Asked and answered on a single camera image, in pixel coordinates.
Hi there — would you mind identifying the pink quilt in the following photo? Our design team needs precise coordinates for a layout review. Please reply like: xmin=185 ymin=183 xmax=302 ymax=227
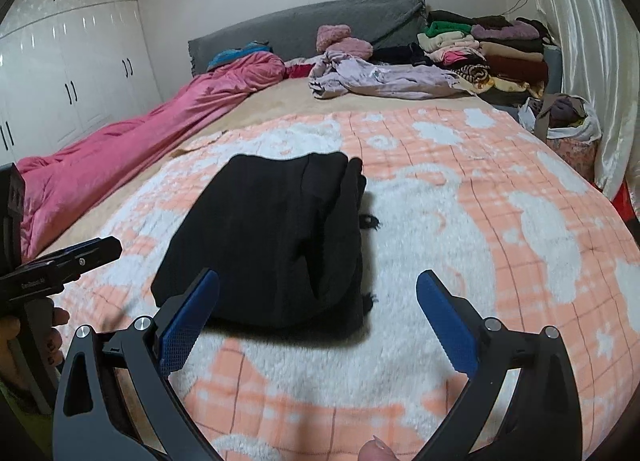
xmin=17 ymin=52 xmax=285 ymax=261

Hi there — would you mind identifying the white satin curtain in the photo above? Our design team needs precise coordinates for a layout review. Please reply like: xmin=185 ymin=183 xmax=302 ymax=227
xmin=536 ymin=0 xmax=639 ymax=207

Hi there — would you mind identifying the right hand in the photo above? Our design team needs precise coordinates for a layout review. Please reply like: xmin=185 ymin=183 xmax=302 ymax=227
xmin=357 ymin=436 xmax=398 ymax=461

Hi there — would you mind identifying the peach white patterned blanket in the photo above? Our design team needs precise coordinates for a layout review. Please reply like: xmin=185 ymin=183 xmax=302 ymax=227
xmin=56 ymin=107 xmax=639 ymax=460

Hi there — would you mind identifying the grey headboard cover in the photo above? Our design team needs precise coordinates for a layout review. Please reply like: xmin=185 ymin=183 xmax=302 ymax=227
xmin=188 ymin=0 xmax=427 ymax=76

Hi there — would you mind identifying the pink fluffy pillow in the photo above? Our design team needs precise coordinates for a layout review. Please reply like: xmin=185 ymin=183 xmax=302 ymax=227
xmin=316 ymin=25 xmax=373 ymax=60

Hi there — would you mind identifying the pile of folded clothes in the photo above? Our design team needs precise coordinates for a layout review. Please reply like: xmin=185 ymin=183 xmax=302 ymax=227
xmin=372 ymin=8 xmax=564 ymax=107

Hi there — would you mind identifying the lilac crumpled garment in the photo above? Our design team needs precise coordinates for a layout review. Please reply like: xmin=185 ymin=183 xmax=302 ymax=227
xmin=308 ymin=51 xmax=466 ymax=100

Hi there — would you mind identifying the bag of clothes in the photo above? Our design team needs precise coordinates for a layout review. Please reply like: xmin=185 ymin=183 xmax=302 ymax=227
xmin=518 ymin=93 xmax=602 ymax=183

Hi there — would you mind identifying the beige bed sheet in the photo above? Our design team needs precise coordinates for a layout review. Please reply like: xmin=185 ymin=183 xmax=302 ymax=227
xmin=47 ymin=79 xmax=520 ymax=251

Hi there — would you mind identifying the black orange knit sweater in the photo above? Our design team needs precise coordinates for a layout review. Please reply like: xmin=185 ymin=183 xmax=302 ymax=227
xmin=151 ymin=152 xmax=372 ymax=341

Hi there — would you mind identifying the red garment by headboard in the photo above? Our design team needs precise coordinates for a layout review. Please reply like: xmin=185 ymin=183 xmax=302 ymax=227
xmin=285 ymin=62 xmax=314 ymax=79

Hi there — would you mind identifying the white glossy wardrobe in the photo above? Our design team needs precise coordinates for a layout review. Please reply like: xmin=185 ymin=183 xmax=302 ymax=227
xmin=1 ymin=0 xmax=160 ymax=162

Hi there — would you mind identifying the blue cloth on quilt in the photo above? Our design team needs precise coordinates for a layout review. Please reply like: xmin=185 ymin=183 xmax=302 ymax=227
xmin=206 ymin=41 xmax=272 ymax=72

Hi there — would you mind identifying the left hand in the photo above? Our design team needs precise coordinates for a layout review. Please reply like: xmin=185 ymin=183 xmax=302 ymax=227
xmin=0 ymin=306 xmax=70 ymax=389

